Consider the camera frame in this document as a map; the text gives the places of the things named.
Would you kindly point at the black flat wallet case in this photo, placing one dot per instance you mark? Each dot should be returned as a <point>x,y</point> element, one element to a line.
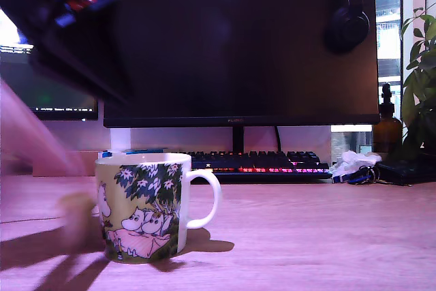
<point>402,171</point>

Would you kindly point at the brown cardboard box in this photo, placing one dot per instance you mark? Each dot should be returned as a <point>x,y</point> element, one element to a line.
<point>91,165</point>

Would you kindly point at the amber pump bottle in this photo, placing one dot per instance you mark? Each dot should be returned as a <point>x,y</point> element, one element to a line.
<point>386,131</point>

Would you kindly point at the black over-ear headphones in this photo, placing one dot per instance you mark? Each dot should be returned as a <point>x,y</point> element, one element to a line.
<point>347,25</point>

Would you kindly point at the metal key rings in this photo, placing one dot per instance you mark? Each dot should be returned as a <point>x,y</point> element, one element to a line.
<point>369,171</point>

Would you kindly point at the black backlit mechanical keyboard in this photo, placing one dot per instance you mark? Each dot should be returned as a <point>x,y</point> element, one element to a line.
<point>272,163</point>

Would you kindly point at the black monitor showing terminal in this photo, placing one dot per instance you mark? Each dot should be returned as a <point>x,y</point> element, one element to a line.
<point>68,98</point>

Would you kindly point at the cartoon print ceramic mug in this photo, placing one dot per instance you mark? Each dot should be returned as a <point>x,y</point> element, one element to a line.
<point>143,195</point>

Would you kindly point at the person's hand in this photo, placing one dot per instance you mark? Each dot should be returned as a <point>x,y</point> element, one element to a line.
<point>78,216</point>

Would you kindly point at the black window frame bar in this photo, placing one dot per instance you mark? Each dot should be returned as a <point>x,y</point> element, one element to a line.
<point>401,15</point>

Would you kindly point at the green leafy houseplant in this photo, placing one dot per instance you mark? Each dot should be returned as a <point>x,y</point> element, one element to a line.
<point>420,83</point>

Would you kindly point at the flat blue box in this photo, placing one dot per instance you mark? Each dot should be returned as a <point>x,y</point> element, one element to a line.
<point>143,150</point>

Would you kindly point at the crumpled white tissue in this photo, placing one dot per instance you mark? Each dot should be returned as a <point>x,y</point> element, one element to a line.
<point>354,159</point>

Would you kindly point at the large black dark monitor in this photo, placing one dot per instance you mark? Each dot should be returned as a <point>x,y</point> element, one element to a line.
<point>238,66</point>

